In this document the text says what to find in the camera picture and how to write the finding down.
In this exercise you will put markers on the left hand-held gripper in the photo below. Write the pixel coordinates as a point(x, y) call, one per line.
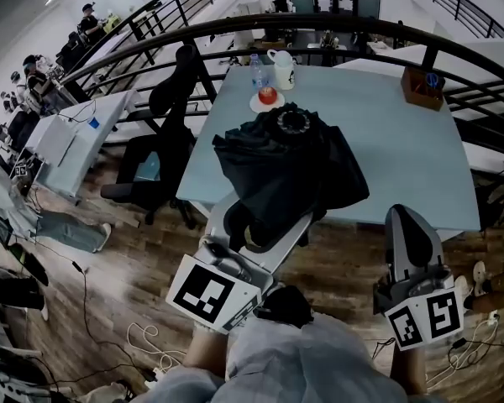
point(201, 294)

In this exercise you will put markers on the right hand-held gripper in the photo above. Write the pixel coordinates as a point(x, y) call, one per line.
point(443, 315)

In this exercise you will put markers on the black umbrella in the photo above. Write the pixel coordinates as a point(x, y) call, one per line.
point(285, 170)

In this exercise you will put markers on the person's right forearm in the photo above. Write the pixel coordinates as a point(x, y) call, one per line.
point(409, 367)

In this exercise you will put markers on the person's left forearm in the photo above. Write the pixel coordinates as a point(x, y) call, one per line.
point(206, 355)

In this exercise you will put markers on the person's black trousers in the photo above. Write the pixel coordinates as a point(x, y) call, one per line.
point(285, 305)

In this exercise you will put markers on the white power strip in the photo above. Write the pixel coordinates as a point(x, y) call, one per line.
point(492, 317)

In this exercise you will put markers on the light blue table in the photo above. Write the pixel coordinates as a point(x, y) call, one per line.
point(382, 149)

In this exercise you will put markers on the black office chair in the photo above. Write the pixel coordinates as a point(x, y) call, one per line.
point(168, 153)

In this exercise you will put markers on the light blue laptop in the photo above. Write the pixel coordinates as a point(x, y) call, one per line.
point(149, 168)

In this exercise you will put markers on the white round plate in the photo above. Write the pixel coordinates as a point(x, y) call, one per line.
point(256, 106)

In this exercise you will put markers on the person's grey shirt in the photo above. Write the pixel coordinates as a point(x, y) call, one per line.
point(298, 363)

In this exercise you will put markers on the red apple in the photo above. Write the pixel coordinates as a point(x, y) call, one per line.
point(267, 95)

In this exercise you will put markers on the brown wooden organizer box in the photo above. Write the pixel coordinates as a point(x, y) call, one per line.
point(420, 99)

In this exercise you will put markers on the clear plastic water bottle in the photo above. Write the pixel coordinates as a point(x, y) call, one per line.
point(257, 76)

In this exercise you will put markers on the white lidded mug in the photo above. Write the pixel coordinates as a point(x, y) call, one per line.
point(285, 76)

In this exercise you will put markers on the white side table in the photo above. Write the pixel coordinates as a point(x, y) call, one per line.
point(84, 149)

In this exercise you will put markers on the blue paper cup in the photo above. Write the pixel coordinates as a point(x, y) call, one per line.
point(93, 122)

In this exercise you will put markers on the white box appliance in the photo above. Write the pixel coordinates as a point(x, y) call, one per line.
point(50, 141)

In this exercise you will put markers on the black metal railing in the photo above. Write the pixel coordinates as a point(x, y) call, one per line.
point(319, 21)

